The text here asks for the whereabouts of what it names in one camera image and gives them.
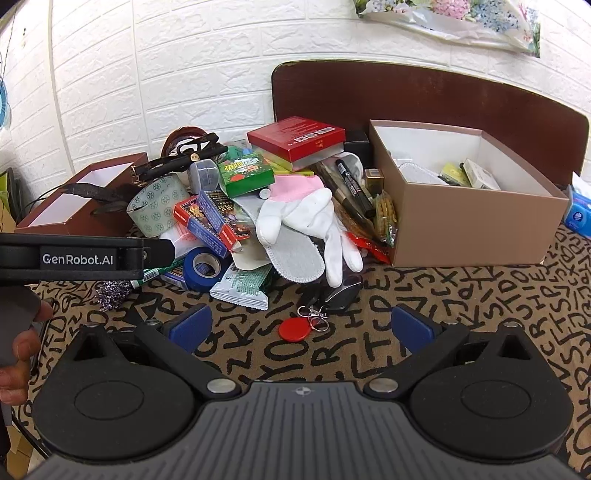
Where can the blue tape roll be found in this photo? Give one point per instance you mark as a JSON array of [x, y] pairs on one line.
[[202, 269]]

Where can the cookie packet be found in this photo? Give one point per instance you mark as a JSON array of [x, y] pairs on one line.
[[386, 220]]

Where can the blue tissue pack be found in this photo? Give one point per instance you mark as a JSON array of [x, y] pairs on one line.
[[578, 215]]

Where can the green patterned tape roll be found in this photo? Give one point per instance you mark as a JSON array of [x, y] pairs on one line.
[[152, 208]]

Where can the brown cardboard box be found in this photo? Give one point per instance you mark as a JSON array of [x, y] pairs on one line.
[[68, 214]]

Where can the person's left hand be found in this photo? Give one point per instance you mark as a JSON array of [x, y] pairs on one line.
[[18, 348]]

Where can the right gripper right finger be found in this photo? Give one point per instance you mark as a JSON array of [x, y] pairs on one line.
[[431, 346]]

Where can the floral plastic bag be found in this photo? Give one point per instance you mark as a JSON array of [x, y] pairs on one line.
[[496, 24]]

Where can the black marker pen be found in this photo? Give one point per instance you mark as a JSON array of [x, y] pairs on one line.
[[363, 202]]

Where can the yellow green book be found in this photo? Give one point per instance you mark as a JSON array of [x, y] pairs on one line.
[[283, 166]]

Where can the black computer mouse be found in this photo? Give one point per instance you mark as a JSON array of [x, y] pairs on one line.
[[337, 300]]

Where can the white pink glove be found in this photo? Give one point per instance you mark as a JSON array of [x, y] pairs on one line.
[[304, 204]]

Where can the red flat box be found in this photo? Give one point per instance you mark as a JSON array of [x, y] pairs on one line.
[[297, 138]]

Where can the black leather belt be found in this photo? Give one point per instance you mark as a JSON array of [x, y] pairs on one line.
[[183, 152]]

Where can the beige cardboard box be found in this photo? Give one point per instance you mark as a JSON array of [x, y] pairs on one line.
[[450, 226]]

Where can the steel wool scrubber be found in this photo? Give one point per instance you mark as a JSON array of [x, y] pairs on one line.
[[111, 294]]

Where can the green card box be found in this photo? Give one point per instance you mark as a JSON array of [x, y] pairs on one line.
[[244, 175]]

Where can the grey shoe insole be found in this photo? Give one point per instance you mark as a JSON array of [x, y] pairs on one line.
[[292, 253]]

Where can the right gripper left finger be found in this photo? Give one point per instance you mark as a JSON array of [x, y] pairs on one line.
[[172, 345]]

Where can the blue red playing card box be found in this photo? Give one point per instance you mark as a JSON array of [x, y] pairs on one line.
[[215, 220]]

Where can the red key fob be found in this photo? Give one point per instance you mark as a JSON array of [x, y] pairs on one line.
[[294, 329]]

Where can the letter patterned tablecloth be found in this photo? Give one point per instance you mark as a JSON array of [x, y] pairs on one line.
[[550, 301]]

